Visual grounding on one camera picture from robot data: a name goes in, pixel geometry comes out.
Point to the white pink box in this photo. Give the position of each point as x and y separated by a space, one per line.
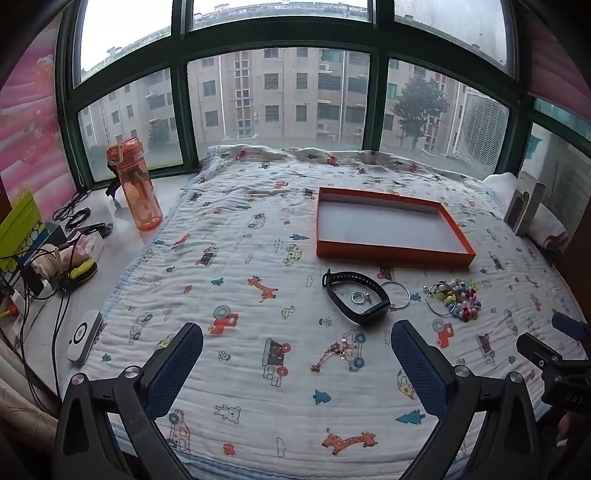
87 244

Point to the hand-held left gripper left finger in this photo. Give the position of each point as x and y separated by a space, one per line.
178 364

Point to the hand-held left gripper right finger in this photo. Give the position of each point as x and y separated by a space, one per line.
418 369

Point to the white product box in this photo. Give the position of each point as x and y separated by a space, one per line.
524 203

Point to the cartoon printed blanket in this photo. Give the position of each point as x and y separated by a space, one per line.
258 230

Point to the pink cartoon poster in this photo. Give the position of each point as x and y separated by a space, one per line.
32 138

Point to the orange cardboard tray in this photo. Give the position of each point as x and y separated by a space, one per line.
388 226

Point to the green window frame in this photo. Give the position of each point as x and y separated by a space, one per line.
178 115

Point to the black smart band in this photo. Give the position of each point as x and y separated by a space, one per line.
364 316

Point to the white round-button device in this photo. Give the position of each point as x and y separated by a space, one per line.
83 337

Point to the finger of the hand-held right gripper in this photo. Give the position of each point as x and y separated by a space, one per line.
533 348
570 325

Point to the silver hoop earring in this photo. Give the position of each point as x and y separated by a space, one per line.
408 295
428 302

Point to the apartment building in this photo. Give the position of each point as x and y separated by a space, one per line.
286 92

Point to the green tree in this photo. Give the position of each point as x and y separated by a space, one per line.
420 104

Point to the white louvred panel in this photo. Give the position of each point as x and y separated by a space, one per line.
480 124

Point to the orange water bottle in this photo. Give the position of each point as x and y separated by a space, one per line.
138 184

